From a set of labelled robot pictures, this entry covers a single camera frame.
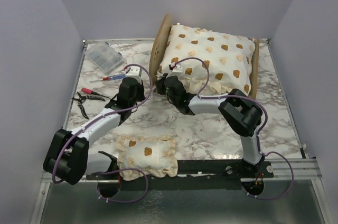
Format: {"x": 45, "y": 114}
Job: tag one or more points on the red handled screwdriver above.
{"x": 91, "y": 92}

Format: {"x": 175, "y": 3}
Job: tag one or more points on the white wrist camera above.
{"x": 176, "y": 71}
{"x": 133, "y": 72}

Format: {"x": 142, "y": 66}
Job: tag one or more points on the clear plastic screw box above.
{"x": 106, "y": 58}

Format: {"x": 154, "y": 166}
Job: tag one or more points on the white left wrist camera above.
{"x": 133, "y": 72}

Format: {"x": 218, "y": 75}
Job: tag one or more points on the blue handled screwdriver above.
{"x": 109, "y": 78}

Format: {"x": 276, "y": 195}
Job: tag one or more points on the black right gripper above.
{"x": 160, "y": 83}

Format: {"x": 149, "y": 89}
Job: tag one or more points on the small bear print pillow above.
{"x": 154, "y": 156}

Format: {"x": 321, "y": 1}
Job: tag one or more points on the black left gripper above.
{"x": 140, "y": 86}

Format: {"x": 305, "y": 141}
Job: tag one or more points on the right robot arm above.
{"x": 245, "y": 116}

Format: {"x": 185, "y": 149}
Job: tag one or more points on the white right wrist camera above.
{"x": 176, "y": 71}

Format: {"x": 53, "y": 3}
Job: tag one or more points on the black front mounting rail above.
{"x": 191, "y": 175}

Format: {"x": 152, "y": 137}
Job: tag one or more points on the large bear print cushion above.
{"x": 213, "y": 63}

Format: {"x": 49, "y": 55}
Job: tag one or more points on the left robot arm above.
{"x": 68, "y": 158}

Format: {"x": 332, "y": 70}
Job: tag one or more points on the wooden pet bed frame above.
{"x": 160, "y": 45}

